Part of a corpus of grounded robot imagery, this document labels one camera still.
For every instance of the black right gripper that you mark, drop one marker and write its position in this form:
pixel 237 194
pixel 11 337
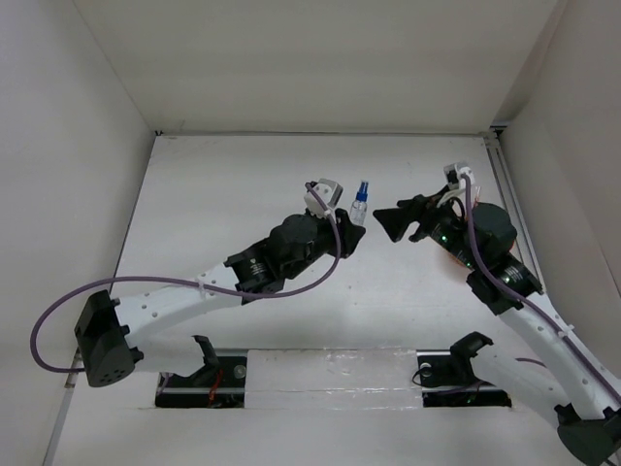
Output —
pixel 396 220

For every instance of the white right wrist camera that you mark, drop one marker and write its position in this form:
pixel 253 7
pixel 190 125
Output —
pixel 456 175

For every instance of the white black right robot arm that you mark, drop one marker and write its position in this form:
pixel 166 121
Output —
pixel 580 399

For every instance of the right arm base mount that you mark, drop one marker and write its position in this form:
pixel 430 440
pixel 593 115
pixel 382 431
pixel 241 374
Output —
pixel 447 380

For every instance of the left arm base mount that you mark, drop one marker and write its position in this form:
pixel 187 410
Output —
pixel 218 384

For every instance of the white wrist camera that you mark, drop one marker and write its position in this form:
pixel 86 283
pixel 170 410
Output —
pixel 322 197
pixel 456 175

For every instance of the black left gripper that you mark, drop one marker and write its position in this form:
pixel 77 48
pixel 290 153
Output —
pixel 330 225

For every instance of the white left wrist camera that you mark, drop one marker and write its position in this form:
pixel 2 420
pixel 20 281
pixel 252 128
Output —
pixel 322 197

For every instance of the clear spray bottle blue cap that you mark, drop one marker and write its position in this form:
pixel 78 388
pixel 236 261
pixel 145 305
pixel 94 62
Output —
pixel 359 206

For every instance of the aluminium frame rail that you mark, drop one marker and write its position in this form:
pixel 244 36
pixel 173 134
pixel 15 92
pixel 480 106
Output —
pixel 508 194

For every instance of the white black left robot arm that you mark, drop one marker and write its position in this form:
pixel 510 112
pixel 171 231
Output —
pixel 113 333

